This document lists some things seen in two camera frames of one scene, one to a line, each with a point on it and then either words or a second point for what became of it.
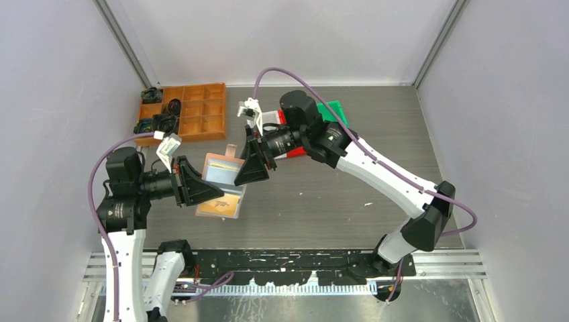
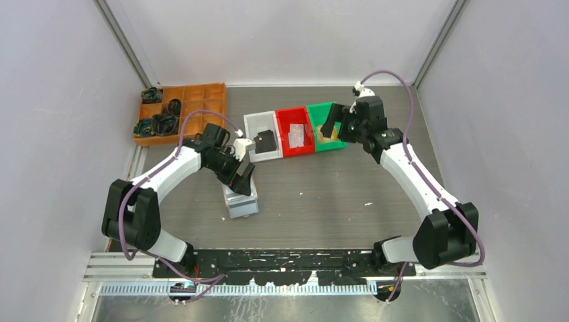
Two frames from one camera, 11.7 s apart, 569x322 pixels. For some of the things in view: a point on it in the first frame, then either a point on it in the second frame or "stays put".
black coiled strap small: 174,106 stays put
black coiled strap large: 165,123 stays put
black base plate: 330,266 stays put
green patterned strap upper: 151,95 stays put
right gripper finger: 255,164 to 345,131
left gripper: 188,184 to 239,183
